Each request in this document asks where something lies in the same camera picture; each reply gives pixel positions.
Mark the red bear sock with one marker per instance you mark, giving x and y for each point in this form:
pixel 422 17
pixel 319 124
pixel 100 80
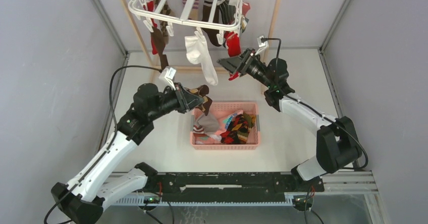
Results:
pixel 150 7

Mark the pink patterned sock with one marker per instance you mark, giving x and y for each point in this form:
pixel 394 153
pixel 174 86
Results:
pixel 224 123

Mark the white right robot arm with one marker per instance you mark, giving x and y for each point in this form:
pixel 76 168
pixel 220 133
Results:
pixel 337 143

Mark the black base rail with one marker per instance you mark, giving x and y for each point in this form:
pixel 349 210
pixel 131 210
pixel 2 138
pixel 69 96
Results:
pixel 240 187

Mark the pink plastic basket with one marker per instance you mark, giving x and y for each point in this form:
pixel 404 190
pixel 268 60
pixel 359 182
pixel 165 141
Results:
pixel 224 108

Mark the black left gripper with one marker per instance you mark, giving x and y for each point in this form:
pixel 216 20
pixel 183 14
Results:
pixel 185 100

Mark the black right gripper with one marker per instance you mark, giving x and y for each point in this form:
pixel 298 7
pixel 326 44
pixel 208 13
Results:
pixel 237 64

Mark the red black argyle sock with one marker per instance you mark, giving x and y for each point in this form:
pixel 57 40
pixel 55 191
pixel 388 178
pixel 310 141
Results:
pixel 237 132

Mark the cream white sock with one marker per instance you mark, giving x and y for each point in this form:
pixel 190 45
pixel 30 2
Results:
pixel 197 54

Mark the white plastic clip hanger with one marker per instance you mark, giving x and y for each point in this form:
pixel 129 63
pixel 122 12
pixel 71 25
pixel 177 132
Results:
pixel 220 17

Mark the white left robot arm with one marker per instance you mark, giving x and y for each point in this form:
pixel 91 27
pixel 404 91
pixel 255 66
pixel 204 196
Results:
pixel 85 197

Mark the red white patterned sock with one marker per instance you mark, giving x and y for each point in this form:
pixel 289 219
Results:
pixel 232 43

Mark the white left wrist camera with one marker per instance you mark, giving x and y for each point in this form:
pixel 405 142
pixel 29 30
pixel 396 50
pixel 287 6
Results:
pixel 167 76

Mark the wooden hanger stand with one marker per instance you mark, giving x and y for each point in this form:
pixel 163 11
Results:
pixel 140 20

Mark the grey ribbed sock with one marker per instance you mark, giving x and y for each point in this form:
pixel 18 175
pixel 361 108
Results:
pixel 206 125

